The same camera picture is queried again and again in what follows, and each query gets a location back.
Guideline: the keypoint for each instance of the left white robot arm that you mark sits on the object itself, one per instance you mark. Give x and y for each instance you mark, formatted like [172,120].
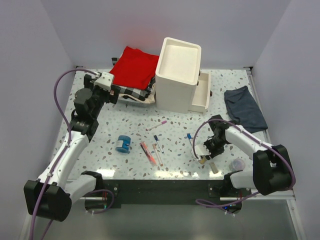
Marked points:
[51,196]

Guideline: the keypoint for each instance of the red folded t-shirt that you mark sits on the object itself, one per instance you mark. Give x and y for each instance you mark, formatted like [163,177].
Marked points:
[134,69]

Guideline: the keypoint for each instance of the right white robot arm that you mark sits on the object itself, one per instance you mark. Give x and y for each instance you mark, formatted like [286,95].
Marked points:
[271,170]

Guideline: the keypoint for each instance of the brown cap white marker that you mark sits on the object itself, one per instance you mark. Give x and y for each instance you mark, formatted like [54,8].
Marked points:
[154,145]

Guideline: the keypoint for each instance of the dark blue cloth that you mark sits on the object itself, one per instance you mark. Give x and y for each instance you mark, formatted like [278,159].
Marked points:
[243,109]

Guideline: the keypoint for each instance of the red orange marker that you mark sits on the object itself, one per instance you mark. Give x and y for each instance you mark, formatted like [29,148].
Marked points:
[147,153]

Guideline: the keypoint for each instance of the blue tape dispenser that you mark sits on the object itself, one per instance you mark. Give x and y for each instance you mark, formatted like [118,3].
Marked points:
[123,144]

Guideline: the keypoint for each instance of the beige folded cloth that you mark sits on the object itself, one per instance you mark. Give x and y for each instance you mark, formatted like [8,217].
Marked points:
[129,101]

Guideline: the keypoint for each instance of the small clear plastic cup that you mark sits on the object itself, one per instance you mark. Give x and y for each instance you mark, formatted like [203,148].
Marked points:
[237,164]

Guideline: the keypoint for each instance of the small blue pen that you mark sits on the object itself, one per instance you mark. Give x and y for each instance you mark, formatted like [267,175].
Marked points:
[158,143]

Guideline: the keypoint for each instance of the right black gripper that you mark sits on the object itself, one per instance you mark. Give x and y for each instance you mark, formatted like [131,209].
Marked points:
[213,153]

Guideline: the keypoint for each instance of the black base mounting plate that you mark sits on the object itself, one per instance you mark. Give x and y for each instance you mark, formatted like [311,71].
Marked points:
[170,192]

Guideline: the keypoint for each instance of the yellow eraser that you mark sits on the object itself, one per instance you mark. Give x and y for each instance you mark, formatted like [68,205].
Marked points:
[202,160]

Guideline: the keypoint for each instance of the blue cap white marker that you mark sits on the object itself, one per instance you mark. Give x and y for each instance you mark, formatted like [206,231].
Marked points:
[190,139]

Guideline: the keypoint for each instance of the pink cap marker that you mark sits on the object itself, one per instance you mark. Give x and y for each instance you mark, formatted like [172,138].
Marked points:
[156,126]

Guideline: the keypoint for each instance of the black white checkered cloth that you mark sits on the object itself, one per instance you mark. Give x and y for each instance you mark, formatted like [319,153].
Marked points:
[144,96]

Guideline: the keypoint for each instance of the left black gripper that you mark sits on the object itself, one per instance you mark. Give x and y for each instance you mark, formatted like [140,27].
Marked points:
[111,98]

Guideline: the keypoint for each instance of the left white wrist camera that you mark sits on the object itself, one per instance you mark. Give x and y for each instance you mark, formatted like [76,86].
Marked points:
[105,81]

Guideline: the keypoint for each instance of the beige cork eraser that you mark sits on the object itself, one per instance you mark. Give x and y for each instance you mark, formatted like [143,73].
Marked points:
[214,168]

